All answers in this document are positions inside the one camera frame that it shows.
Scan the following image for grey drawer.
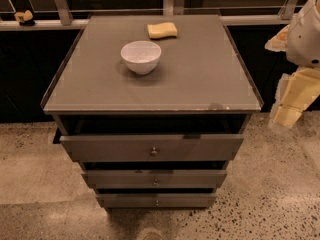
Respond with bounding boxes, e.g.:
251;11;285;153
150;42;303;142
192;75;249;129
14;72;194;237
97;193;216;208
60;134;243;162
82;170;227;189

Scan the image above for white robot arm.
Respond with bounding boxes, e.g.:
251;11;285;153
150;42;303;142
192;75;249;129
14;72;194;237
265;0;320;132

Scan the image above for grey top drawer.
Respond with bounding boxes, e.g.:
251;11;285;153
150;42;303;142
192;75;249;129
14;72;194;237
60;134;243;162

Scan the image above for grey drawer cabinet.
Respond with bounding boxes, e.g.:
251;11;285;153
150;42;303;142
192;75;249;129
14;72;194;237
42;15;262;198

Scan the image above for grey bottom drawer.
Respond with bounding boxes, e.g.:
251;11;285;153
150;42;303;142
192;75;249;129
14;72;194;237
97;193;216;208

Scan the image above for yellow sponge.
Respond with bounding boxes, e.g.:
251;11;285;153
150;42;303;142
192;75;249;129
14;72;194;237
147;22;178;39

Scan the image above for white bowl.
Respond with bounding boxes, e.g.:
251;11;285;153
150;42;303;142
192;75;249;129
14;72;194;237
120;41;162;75

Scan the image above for metal window railing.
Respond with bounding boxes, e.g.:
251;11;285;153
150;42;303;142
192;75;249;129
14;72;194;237
1;0;307;31

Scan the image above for small yellow object on ledge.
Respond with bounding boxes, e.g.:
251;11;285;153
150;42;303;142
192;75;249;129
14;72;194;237
14;10;35;26

